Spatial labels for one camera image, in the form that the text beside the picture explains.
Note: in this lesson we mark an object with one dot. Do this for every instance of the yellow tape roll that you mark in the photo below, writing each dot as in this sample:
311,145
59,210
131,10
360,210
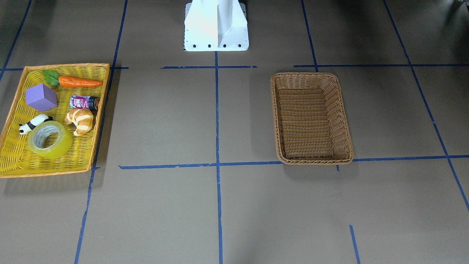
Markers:
50,140

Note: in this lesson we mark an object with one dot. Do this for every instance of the brown wicker basket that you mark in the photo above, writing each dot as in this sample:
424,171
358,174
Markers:
310,122

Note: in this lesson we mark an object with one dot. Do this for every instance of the yellow woven tray basket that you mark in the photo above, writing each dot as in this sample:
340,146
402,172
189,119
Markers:
17,160

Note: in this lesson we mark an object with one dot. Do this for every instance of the small purple drink can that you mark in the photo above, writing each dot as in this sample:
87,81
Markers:
84,102

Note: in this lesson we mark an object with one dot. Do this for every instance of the toy croissant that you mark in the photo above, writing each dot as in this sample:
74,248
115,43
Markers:
81,118

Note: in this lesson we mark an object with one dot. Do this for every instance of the orange toy carrot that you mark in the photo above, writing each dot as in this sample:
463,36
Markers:
55,79

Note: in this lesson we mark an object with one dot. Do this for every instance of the purple foam cube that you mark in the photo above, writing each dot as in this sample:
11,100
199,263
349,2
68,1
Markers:
41,98

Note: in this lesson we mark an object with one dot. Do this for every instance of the toy panda figure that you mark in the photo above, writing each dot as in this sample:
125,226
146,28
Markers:
30,126

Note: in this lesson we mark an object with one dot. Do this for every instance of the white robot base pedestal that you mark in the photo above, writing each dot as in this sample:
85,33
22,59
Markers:
216,25

